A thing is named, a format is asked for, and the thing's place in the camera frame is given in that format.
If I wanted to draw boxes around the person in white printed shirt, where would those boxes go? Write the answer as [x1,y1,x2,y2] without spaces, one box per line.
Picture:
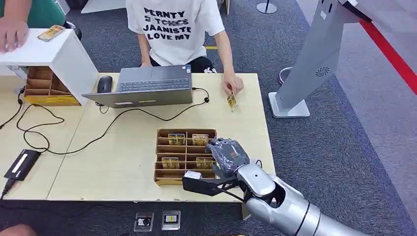
[125,0,245,97]

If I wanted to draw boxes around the black power adapter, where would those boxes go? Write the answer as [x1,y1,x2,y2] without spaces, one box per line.
[3,149,42,182]

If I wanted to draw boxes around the gold printed card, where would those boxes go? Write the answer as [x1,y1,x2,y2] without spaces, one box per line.
[227,92,238,113]
[161,157,180,170]
[168,133,186,146]
[191,134,209,146]
[37,25,66,42]
[196,157,214,170]

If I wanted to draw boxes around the black laptop power cable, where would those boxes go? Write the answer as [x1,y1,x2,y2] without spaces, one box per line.
[16,87,210,156]

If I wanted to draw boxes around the person's hand on shelf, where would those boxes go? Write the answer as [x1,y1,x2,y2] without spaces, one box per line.
[0,16,30,54]

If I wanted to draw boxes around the person's left hand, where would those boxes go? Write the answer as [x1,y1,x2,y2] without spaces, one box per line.
[222,73,244,96]

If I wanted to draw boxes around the white shelf box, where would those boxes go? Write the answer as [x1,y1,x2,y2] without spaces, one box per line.
[0,28,99,107]

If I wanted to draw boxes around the black computer mouse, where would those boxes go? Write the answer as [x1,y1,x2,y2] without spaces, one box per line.
[96,75,114,94]

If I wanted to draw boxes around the floor socket with black plug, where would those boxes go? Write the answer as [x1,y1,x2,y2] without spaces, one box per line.
[134,211,155,233]

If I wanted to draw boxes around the black camera bracket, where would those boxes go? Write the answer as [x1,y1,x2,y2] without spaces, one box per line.
[181,174,245,201]

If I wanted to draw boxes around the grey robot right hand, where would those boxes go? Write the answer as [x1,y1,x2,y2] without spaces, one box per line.
[205,138,251,178]

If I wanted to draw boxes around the grey laptop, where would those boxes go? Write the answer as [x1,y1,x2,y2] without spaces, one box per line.
[81,64,194,109]

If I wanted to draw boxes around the grey kiosk stand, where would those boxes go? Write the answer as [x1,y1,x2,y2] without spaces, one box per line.
[268,0,372,119]

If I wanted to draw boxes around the red barrier belt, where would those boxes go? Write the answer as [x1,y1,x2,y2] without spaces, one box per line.
[358,19,417,96]

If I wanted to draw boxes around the floor socket with green label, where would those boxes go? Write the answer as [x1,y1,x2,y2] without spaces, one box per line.
[161,210,181,231]

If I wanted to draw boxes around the person in green shirt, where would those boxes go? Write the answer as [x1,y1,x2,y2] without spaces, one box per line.
[0,0,67,55]

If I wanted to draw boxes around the wooden card box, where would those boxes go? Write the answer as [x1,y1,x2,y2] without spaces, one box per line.
[153,128,218,187]
[24,66,81,107]

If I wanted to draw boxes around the round stanchion base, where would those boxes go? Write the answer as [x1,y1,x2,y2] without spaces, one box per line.
[256,0,278,14]

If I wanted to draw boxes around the chrome ring base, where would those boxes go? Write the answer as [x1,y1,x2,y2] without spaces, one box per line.
[278,66,294,86]

